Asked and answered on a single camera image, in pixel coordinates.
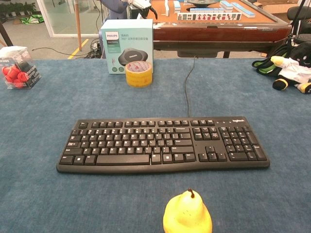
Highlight blue table cloth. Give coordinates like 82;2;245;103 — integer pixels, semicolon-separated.
0;58;311;233

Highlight row of face-up mahjong tiles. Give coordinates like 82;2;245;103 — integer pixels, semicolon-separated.
177;12;242;22

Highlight black keyboard cable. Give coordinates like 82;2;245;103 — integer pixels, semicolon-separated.
184;55;197;117

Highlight teal Philips product box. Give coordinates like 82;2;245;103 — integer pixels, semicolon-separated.
100;19;154;75

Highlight person in blue clothes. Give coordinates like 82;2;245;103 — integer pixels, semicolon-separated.
100;0;128;20

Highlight yellow packing tape roll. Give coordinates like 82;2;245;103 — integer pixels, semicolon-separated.
124;61;154;88

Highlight green potted plants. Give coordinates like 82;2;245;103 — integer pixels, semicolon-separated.
0;1;36;17

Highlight black and yellow plush toy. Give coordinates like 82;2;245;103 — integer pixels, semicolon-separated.
270;42;311;94

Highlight brown mahjong table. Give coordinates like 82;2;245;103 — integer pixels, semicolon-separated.
147;0;293;59

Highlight black Logitech keyboard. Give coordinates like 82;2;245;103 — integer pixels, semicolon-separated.
56;116;271;174

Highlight clear box of red capsules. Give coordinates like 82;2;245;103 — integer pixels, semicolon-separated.
0;46;42;90

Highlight black office chair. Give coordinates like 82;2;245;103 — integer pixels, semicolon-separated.
286;5;311;45

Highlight black floor cable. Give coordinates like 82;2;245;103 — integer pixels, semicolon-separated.
32;47;91;57

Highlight wooden pole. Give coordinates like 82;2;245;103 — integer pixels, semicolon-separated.
74;0;83;51

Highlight yellow pear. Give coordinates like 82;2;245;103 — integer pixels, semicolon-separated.
163;188;213;233

